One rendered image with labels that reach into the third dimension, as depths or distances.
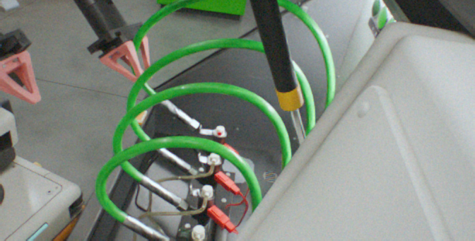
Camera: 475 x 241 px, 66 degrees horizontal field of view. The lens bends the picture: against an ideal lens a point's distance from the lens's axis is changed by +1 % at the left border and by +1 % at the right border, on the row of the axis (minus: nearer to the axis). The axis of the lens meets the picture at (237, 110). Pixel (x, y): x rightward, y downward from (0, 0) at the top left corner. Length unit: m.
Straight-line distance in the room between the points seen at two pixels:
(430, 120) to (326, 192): 0.07
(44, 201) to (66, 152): 0.65
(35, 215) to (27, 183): 0.19
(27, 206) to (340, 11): 1.44
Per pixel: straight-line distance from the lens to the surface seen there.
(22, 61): 0.66
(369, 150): 0.19
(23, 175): 1.92
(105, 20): 0.68
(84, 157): 2.34
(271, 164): 1.15
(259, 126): 1.12
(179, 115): 0.73
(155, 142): 0.45
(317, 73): 1.02
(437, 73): 0.19
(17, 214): 1.78
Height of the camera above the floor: 1.62
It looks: 37 degrees down
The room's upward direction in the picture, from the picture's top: 10 degrees clockwise
